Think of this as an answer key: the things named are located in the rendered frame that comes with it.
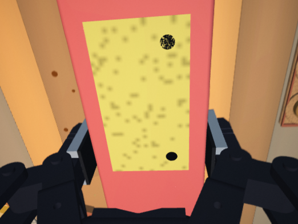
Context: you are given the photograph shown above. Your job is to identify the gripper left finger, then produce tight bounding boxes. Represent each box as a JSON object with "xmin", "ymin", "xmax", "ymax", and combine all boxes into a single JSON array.
[{"xmin": 0, "ymin": 118, "xmax": 98, "ymax": 224}]

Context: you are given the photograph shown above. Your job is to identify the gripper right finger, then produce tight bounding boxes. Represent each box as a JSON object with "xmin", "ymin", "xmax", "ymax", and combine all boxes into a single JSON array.
[{"xmin": 188, "ymin": 109, "xmax": 298, "ymax": 224}]

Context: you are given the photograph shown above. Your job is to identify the red block with yellow deck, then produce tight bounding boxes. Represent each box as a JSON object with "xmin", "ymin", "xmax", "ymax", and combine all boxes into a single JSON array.
[{"xmin": 56, "ymin": 0, "xmax": 215, "ymax": 217}]

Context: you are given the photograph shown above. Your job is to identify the tan patterned board red rim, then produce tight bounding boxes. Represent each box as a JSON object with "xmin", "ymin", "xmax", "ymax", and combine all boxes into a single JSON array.
[{"xmin": 279, "ymin": 52, "xmax": 298, "ymax": 127}]

